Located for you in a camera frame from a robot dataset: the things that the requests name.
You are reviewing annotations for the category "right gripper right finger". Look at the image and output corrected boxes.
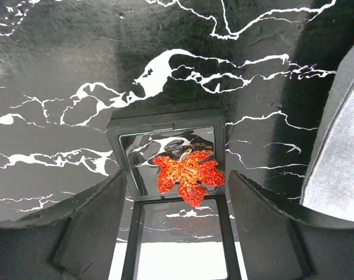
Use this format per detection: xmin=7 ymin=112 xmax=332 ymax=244
xmin=228 ymin=170 xmax=354 ymax=279

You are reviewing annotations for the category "black marble pattern mat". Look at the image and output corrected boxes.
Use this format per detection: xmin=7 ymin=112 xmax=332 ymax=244
xmin=0 ymin=0 xmax=354 ymax=280

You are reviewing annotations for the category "orange brooch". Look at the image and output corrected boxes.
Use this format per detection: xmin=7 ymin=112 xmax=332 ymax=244
xmin=153 ymin=150 xmax=226 ymax=207

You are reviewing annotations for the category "grey button shirt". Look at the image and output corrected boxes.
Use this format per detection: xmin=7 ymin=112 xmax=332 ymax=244
xmin=300 ymin=45 xmax=354 ymax=222

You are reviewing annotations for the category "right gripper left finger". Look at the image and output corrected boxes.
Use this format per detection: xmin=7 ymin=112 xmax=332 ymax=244
xmin=0 ymin=171 xmax=126 ymax=279

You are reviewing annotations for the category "black open display box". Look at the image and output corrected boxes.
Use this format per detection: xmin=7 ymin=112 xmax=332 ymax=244
xmin=107 ymin=107 xmax=241 ymax=279

